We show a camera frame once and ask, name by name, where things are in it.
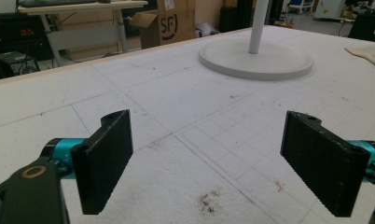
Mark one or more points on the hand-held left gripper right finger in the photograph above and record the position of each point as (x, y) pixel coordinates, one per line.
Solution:
(322, 168)

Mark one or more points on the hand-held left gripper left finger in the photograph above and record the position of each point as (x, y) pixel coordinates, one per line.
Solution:
(101, 161)

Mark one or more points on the white round stand with pole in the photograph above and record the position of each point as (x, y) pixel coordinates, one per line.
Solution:
(257, 59)

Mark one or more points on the white desk table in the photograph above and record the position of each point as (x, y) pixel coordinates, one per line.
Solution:
(83, 34)

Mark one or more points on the black device with red display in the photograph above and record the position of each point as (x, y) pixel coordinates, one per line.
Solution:
(17, 34)

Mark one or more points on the brown cardboard box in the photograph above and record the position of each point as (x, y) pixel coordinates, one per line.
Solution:
(171, 21)

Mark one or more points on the white machine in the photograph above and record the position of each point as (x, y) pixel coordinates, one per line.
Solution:
(330, 8)

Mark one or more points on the black keyboard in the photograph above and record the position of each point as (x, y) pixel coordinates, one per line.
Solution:
(58, 2)

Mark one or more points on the grey bag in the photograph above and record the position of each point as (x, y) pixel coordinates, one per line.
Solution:
(206, 29)

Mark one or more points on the black cabinet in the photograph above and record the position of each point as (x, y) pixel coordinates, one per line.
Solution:
(237, 15)

